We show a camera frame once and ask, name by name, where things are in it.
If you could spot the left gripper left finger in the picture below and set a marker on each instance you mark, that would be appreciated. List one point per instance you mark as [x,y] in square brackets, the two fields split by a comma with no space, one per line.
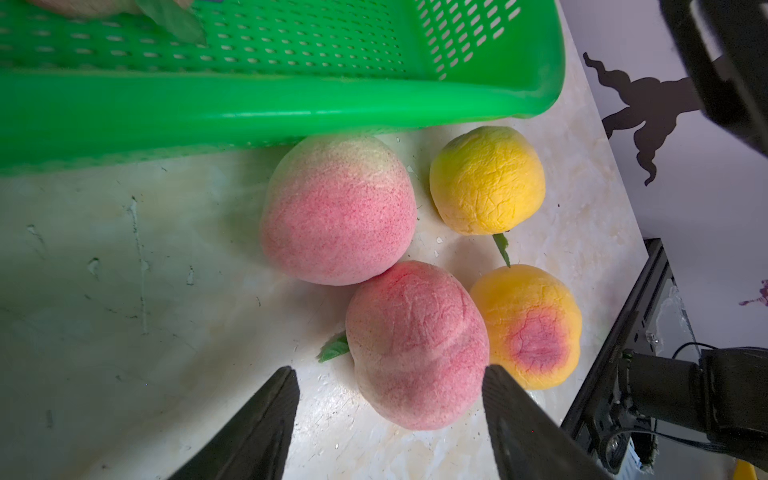
[255,443]

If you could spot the yellow red peach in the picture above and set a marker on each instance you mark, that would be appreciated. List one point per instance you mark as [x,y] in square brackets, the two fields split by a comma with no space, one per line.
[533,322]

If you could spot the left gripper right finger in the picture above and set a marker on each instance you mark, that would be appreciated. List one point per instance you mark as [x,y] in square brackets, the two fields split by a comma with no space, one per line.
[526,443]

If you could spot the pink peach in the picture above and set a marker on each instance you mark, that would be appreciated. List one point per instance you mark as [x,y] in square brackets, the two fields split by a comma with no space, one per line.
[419,345]
[338,210]
[173,16]

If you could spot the yellow peach upper middle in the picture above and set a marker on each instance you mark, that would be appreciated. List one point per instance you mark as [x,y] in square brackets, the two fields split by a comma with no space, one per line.
[487,181]

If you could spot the green plastic basket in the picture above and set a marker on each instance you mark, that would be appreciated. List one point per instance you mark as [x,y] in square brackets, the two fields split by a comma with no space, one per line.
[80,93]

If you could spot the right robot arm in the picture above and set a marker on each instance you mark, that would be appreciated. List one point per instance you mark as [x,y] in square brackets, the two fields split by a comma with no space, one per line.
[723,48]

